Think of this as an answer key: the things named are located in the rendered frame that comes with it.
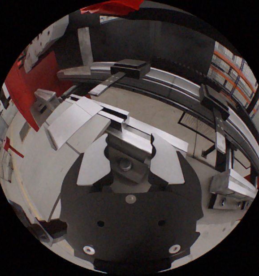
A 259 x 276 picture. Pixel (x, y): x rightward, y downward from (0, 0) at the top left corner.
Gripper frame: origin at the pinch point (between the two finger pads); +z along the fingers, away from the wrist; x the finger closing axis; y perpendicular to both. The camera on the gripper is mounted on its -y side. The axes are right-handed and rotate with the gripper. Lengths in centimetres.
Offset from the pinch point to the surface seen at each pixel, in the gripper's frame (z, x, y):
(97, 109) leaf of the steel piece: 8.2, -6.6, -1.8
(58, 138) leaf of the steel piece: 2.3, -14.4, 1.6
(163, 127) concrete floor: 116, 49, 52
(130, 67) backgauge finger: 23.2, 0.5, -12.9
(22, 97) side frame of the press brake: 35, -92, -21
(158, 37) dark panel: 40, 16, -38
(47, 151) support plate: -0.2, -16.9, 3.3
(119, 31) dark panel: 49, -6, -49
